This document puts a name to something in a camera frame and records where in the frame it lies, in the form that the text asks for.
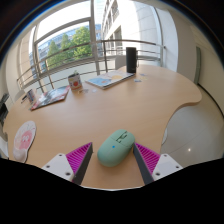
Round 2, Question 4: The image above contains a pink and white mouse pad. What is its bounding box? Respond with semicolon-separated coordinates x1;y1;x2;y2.
12;120;37;164

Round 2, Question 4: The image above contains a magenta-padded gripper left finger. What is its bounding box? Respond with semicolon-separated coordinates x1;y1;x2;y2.
41;141;94;186

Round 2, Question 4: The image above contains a light blue cover magazine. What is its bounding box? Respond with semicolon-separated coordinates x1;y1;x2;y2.
84;69;136;90

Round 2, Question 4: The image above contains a tall black speaker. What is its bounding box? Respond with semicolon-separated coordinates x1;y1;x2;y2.
125;46;138;74

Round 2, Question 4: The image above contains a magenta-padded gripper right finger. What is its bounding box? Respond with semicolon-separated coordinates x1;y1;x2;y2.
132;142;184;186

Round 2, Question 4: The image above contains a metal balcony railing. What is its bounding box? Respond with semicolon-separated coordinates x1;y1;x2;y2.
16;39;166;91

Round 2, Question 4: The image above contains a red cover magazine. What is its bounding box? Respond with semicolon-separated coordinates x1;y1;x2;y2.
29;85;71;111

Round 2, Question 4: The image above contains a grey door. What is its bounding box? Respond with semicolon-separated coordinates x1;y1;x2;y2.
194;46;202;86

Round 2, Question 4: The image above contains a colourful printed cup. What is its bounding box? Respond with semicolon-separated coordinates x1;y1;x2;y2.
26;88;37;104

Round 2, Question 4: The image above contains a red and white printed cup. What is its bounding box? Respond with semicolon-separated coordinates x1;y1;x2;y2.
67;72;83;91

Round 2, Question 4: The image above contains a mint green computer mouse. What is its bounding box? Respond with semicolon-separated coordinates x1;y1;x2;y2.
96;129;136;168

